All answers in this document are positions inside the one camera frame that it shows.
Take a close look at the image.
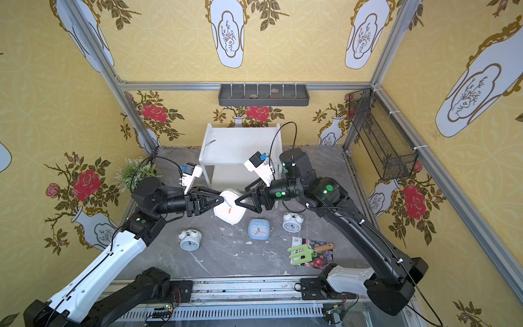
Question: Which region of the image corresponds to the floral seed packet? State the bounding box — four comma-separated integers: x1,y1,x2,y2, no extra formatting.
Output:
291,237,334,269

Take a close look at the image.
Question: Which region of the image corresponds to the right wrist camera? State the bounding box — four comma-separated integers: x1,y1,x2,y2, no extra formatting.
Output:
244,151,275,187

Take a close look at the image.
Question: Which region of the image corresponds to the white twin-bell clock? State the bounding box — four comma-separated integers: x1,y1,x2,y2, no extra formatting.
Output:
178,229,202,252
282,212,304,233

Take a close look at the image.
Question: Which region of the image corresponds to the blue square alarm clock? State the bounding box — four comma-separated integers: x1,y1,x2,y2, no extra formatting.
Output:
248,219,270,241

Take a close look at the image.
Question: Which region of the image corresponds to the grey wall tray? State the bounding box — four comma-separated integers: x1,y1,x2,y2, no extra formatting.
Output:
218,83,310,107

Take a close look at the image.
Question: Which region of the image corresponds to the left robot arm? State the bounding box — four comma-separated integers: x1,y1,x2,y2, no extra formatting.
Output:
23,177,224,326

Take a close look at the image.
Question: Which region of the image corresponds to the white two-tier shelf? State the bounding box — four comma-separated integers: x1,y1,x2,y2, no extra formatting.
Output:
199,124,283,192

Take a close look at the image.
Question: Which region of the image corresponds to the potted green plant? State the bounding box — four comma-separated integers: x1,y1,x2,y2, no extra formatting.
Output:
116,158,159,192

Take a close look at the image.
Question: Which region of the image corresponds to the green garden hand fork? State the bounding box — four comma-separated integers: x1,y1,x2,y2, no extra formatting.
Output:
287,243,335,266

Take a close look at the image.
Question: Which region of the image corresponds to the black wire mesh basket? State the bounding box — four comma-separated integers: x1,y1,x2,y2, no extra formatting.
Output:
348,89,418,181

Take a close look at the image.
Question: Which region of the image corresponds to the white square alarm clock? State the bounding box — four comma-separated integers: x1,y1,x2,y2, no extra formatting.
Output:
213,189,247,225

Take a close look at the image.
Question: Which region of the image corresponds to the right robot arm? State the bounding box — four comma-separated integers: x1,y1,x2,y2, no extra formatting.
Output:
235,149,428,316

